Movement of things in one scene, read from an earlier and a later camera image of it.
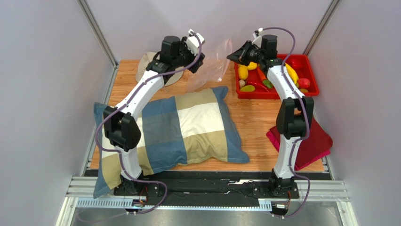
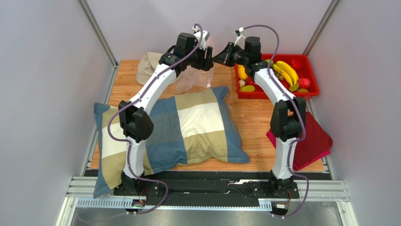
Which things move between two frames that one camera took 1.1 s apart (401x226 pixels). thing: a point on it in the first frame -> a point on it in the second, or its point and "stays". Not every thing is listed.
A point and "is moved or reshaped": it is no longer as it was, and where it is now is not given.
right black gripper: x=245 y=54 -> x=228 y=55
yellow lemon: x=243 y=72 stays
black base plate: x=207 y=189 stays
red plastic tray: x=252 y=82 stays
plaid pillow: x=194 y=129 stays
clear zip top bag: x=212 y=69 is moved or reshaped
